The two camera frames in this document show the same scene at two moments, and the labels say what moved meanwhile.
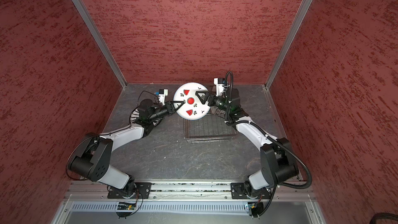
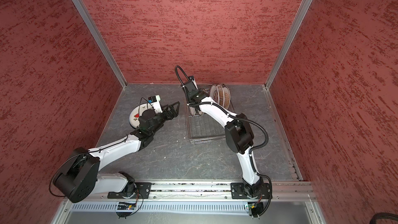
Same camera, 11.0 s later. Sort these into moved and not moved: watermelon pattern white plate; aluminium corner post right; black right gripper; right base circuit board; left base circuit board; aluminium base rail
Moved: black right gripper; watermelon pattern white plate
Not moved: right base circuit board; aluminium base rail; left base circuit board; aluminium corner post right
